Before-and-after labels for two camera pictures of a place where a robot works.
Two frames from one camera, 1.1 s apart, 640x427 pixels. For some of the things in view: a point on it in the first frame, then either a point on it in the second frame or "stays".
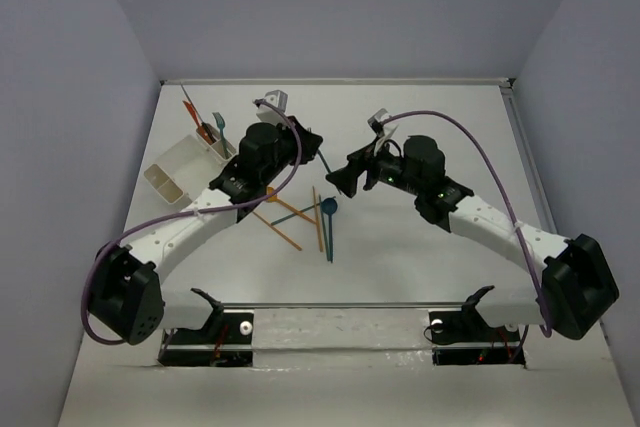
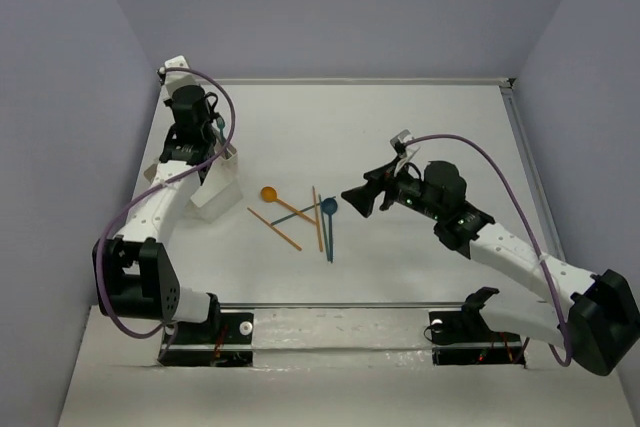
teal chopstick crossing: [293, 214] stays
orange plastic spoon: [270, 190] stays
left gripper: [305, 142] → [211, 156]
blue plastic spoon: [329, 206] stays
